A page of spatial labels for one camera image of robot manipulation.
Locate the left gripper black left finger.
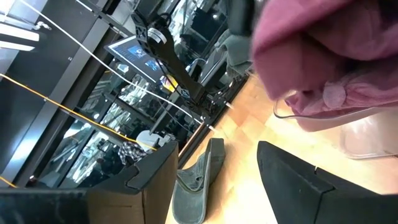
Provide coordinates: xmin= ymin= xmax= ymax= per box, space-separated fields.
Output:
xmin=0 ymin=140 xmax=180 ymax=224

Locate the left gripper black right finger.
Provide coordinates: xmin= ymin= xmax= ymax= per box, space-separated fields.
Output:
xmin=257 ymin=140 xmax=398 ymax=224

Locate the green baseball cap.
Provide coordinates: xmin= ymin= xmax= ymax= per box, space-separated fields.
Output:
xmin=214 ymin=29 xmax=253 ymax=75
xmin=172 ymin=138 xmax=226 ymax=224

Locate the clear plastic bin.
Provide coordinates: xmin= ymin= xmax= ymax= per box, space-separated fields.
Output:
xmin=272 ymin=90 xmax=398 ymax=160

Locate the maroon baseball cap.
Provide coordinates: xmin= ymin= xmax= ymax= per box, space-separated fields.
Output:
xmin=251 ymin=0 xmax=398 ymax=102
xmin=284 ymin=73 xmax=398 ymax=133

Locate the checkered cloth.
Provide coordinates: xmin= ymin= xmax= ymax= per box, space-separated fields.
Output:
xmin=117 ymin=141 xmax=147 ymax=166

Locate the white lit display screen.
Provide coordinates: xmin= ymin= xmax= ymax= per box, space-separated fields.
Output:
xmin=104 ymin=35 xmax=175 ymax=85

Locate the yellow cable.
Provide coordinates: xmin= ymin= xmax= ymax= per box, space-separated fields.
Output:
xmin=0 ymin=73 xmax=158 ymax=189

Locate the white cable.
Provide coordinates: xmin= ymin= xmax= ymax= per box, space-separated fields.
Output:
xmin=18 ymin=0 xmax=216 ymax=131

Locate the black aluminium table frame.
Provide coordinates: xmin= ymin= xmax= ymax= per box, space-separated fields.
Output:
xmin=177 ymin=73 xmax=250 ymax=170

